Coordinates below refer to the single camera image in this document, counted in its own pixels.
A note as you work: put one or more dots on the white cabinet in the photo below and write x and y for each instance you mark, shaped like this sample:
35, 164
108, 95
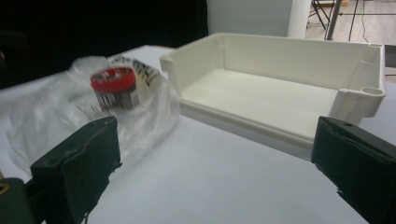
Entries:
249, 15

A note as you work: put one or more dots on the red can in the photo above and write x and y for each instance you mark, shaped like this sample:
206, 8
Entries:
113, 83

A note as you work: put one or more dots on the white plastic bin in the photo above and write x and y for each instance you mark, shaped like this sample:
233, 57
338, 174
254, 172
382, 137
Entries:
264, 99

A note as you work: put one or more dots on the black curtain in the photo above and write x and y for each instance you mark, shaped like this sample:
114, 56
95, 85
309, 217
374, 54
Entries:
93, 25

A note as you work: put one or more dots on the clear plastic bag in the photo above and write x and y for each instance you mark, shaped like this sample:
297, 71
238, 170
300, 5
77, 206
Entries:
46, 118

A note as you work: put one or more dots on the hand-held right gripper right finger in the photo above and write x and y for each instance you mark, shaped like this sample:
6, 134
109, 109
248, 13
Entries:
358, 161

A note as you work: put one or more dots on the white desk frame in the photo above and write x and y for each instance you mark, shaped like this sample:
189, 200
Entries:
333, 18

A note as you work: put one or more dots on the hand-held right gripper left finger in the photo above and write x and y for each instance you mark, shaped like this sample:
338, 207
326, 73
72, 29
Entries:
77, 168

